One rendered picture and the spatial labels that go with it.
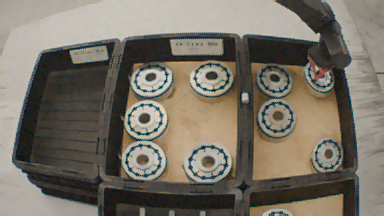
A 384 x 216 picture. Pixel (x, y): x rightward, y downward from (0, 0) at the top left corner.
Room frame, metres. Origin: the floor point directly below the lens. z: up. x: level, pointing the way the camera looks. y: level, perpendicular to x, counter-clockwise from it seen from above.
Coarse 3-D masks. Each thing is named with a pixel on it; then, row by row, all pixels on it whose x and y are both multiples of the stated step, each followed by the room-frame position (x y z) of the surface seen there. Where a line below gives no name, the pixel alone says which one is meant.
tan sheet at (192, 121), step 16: (144, 64) 0.71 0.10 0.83; (176, 64) 0.70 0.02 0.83; (192, 64) 0.69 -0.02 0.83; (176, 80) 0.65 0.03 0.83; (128, 96) 0.62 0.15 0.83; (176, 96) 0.60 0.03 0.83; (192, 96) 0.59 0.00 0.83; (176, 112) 0.56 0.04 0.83; (192, 112) 0.55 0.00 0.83; (208, 112) 0.54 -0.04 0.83; (224, 112) 0.54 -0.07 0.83; (176, 128) 0.51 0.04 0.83; (192, 128) 0.51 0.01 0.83; (208, 128) 0.50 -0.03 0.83; (224, 128) 0.50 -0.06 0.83; (128, 144) 0.49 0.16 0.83; (160, 144) 0.48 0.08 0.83; (176, 144) 0.47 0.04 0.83; (192, 144) 0.47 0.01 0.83; (224, 144) 0.46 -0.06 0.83; (176, 160) 0.43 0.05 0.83; (176, 176) 0.39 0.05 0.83
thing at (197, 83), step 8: (200, 64) 0.66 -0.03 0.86; (208, 64) 0.66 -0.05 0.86; (216, 64) 0.65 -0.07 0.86; (224, 64) 0.65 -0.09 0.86; (192, 72) 0.64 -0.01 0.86; (200, 72) 0.64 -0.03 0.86; (224, 72) 0.63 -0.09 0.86; (192, 80) 0.61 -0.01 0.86; (200, 80) 0.61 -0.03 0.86; (224, 80) 0.60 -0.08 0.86; (232, 80) 0.60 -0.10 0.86; (200, 88) 0.59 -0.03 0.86; (208, 88) 0.59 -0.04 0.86; (216, 88) 0.58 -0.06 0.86; (224, 88) 0.58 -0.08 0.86
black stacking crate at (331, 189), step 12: (348, 180) 0.24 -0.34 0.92; (264, 192) 0.28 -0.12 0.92; (276, 192) 0.27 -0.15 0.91; (288, 192) 0.27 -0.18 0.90; (300, 192) 0.26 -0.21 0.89; (312, 192) 0.25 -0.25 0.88; (324, 192) 0.25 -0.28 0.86; (336, 192) 0.24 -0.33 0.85; (348, 192) 0.22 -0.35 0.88; (252, 204) 0.28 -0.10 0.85; (264, 204) 0.27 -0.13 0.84; (276, 204) 0.27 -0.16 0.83; (348, 204) 0.19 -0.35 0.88
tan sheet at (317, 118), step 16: (256, 64) 0.67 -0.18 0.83; (256, 96) 0.57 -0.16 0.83; (304, 96) 0.55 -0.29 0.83; (256, 112) 0.52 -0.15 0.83; (304, 112) 0.50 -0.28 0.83; (320, 112) 0.49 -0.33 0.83; (336, 112) 0.48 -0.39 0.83; (256, 128) 0.48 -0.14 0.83; (304, 128) 0.45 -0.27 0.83; (320, 128) 0.44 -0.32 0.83; (336, 128) 0.43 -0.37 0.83; (256, 144) 0.44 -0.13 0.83; (272, 144) 0.43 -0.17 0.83; (288, 144) 0.42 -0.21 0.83; (304, 144) 0.41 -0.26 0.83; (256, 160) 0.40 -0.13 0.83; (272, 160) 0.39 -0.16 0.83; (288, 160) 0.38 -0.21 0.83; (304, 160) 0.37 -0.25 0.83; (256, 176) 0.36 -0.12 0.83; (272, 176) 0.35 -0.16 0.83
